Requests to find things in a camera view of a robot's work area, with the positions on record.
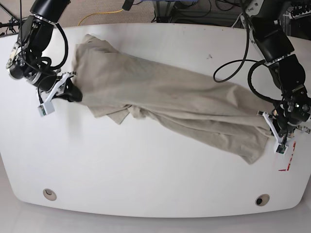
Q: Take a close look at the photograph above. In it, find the left table cable grommet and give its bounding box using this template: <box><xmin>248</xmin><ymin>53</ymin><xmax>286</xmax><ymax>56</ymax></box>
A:
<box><xmin>43</xmin><ymin>189</ymin><xmax>57</xmax><ymax>201</ymax></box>

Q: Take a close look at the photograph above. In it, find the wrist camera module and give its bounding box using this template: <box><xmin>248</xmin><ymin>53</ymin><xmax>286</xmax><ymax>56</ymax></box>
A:
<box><xmin>37</xmin><ymin>101</ymin><xmax>55</xmax><ymax>117</ymax></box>
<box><xmin>274</xmin><ymin>142</ymin><xmax>289</xmax><ymax>155</ymax></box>

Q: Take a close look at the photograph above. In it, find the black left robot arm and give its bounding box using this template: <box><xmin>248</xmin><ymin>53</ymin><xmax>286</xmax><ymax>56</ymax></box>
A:
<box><xmin>242</xmin><ymin>0</ymin><xmax>311</xmax><ymax>148</ymax></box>

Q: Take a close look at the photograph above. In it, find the black tripod stand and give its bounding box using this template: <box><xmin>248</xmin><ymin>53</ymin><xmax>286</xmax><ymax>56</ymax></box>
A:
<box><xmin>0</xmin><ymin>0</ymin><xmax>29</xmax><ymax>37</ymax></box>

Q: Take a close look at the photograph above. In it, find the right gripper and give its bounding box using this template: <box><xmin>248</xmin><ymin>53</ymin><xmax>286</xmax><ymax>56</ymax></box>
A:
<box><xmin>37</xmin><ymin>72</ymin><xmax>83</xmax><ymax>103</ymax></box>

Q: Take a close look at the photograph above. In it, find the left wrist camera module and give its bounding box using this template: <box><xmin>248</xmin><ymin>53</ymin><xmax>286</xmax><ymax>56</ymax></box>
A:
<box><xmin>274</xmin><ymin>142</ymin><xmax>289</xmax><ymax>155</ymax></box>

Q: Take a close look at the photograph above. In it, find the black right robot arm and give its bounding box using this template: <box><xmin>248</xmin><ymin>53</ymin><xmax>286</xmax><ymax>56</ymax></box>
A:
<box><xmin>6</xmin><ymin>0</ymin><xmax>70</xmax><ymax>94</ymax></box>

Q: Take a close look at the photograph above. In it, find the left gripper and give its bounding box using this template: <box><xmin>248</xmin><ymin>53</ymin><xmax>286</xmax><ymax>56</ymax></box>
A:
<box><xmin>257</xmin><ymin>111</ymin><xmax>310</xmax><ymax>146</ymax></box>

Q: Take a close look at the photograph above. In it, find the right table cable grommet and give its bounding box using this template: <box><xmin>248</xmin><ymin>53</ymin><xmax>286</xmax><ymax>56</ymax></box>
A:
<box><xmin>255</xmin><ymin>194</ymin><xmax>270</xmax><ymax>207</ymax></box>

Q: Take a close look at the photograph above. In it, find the yellow cable on floor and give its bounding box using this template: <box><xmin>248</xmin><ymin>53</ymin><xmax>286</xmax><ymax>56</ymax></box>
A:
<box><xmin>77</xmin><ymin>8</ymin><xmax>123</xmax><ymax>26</ymax></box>

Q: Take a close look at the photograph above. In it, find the table cable grommet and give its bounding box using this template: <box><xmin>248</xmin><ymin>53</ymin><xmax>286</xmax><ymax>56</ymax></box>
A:
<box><xmin>255</xmin><ymin>194</ymin><xmax>270</xmax><ymax>207</ymax></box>
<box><xmin>43</xmin><ymin>189</ymin><xmax>57</xmax><ymax>201</ymax></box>

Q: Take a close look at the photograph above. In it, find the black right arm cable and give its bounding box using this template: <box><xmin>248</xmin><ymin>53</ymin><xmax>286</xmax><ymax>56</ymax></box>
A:
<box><xmin>18</xmin><ymin>0</ymin><xmax>70</xmax><ymax>73</ymax></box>

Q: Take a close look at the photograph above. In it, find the beige T-shirt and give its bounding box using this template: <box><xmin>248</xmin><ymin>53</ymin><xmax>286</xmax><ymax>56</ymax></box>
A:
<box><xmin>72</xmin><ymin>35</ymin><xmax>272</xmax><ymax>164</ymax></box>

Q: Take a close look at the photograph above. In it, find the white power strip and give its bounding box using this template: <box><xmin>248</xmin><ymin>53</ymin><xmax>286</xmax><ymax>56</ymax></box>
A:
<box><xmin>286</xmin><ymin>5</ymin><xmax>311</xmax><ymax>19</ymax></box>

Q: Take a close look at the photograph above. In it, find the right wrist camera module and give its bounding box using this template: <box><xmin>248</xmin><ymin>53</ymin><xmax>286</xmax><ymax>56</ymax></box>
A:
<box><xmin>37</xmin><ymin>101</ymin><xmax>55</xmax><ymax>117</ymax></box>

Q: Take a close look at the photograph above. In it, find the red tape rectangle marking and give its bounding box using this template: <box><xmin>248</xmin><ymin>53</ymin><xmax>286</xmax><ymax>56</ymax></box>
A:
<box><xmin>276</xmin><ymin>141</ymin><xmax>296</xmax><ymax>172</ymax></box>

